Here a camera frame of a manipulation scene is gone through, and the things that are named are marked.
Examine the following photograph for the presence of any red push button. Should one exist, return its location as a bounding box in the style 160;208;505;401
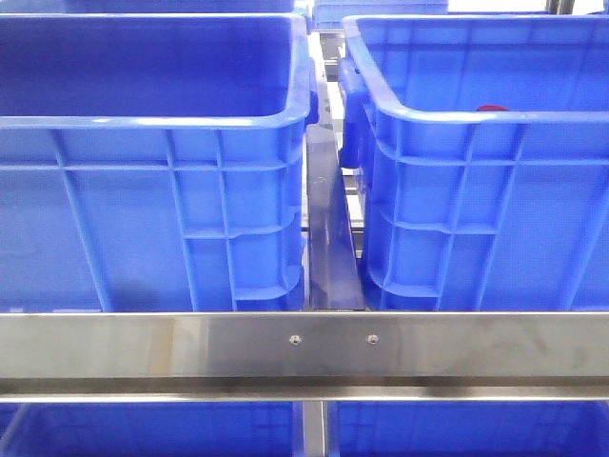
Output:
477;104;509;112

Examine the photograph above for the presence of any blue crate front left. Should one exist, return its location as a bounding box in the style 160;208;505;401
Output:
1;13;317;312

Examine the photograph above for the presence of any blue crate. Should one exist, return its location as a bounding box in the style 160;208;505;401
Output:
329;401;608;456
339;14;608;311
1;402;305;456
1;13;317;312
312;0;448;30
1;0;309;15

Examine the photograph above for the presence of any blue crate front right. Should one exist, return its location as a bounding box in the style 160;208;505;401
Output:
339;14;608;311

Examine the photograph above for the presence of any blue crate lower right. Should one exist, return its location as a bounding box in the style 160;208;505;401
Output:
329;401;608;456

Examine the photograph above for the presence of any blue crate lower left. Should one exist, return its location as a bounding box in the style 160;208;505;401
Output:
1;402;305;456

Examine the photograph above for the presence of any blue crate rear right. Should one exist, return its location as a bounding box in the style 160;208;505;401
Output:
312;0;448;30

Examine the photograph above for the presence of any blue crate rear left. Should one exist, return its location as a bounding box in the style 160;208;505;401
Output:
1;0;309;15

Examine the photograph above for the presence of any steel centre divider rail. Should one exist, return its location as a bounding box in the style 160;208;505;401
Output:
306;124;365;311

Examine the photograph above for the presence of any steel shelf front rail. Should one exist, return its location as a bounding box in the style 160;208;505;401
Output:
1;311;608;403

